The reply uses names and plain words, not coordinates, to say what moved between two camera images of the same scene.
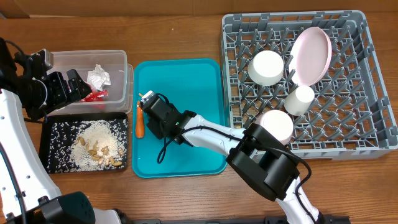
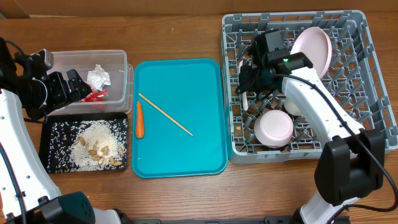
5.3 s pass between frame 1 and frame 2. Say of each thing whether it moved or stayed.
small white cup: stayed
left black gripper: stayed
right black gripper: moved
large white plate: stayed
